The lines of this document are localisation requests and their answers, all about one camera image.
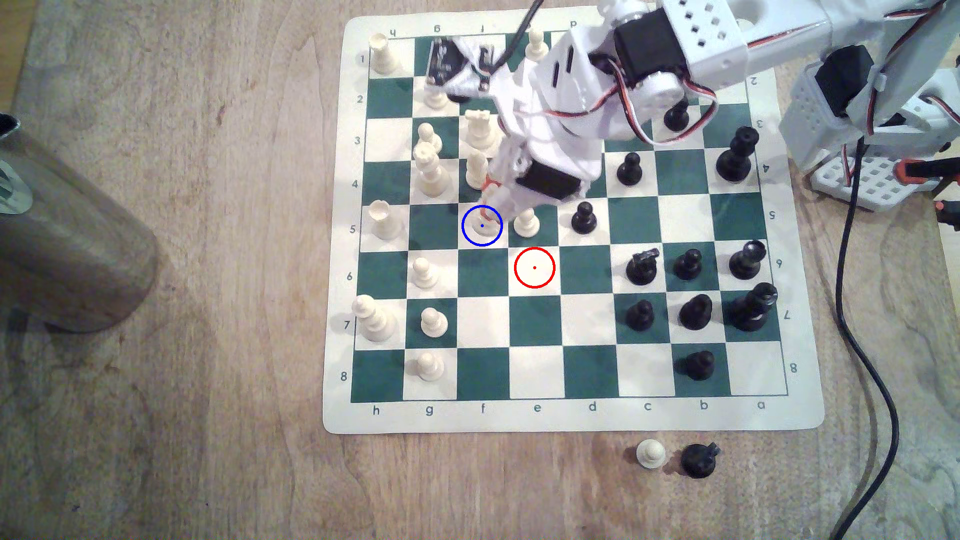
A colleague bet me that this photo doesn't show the white rook chess piece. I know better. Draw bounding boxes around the white rook chess piece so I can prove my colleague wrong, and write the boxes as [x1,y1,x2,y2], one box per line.
[371,199,404,241]
[371,35,399,75]

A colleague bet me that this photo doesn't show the thick black power cable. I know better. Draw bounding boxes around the thick black power cable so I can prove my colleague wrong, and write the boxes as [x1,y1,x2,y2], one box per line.
[831,138,901,540]

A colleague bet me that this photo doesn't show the white queen chess piece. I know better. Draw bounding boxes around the white queen chess piece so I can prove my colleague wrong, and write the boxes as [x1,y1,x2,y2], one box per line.
[414,142,447,198]

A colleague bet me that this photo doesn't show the tall white chess piece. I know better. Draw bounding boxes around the tall white chess piece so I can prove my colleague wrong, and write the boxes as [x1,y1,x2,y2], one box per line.
[465,108,498,151]

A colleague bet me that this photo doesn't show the red white black servo wires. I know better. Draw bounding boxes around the red white black servo wires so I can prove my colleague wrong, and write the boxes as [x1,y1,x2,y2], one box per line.
[525,56,721,147]

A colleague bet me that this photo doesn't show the tall black chess piece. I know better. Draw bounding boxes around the tall black chess piece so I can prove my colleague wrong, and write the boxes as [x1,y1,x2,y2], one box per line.
[726,282,779,333]
[716,126,760,183]

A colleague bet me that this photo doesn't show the black knight chess piece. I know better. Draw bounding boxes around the black knight chess piece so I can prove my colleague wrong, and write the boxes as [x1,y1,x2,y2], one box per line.
[681,442,721,480]
[626,248,662,286]

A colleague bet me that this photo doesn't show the black pawn on b6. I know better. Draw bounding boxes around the black pawn on b6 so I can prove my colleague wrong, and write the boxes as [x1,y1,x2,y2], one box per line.
[672,248,704,282]

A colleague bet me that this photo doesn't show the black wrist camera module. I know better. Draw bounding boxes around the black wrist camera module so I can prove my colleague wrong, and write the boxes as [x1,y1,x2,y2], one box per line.
[425,36,496,95]

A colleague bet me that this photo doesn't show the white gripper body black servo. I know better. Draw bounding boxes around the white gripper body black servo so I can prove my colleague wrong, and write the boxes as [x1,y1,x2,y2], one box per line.
[498,33,624,202]

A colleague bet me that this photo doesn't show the green white chessboard mat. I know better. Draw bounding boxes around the green white chessboard mat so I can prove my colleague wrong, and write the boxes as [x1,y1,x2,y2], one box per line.
[322,6,826,436]

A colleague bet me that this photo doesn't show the thin black camera cable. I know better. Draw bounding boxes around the thin black camera cable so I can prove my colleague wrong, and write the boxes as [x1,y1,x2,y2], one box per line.
[495,0,545,72]

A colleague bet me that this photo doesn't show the black bishop chess piece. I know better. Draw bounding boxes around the black bishop chess piece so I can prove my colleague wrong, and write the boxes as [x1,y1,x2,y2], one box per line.
[678,294,714,331]

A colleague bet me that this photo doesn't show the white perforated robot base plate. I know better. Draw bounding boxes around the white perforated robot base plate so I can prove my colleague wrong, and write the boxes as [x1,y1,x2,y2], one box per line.
[810,153,939,213]

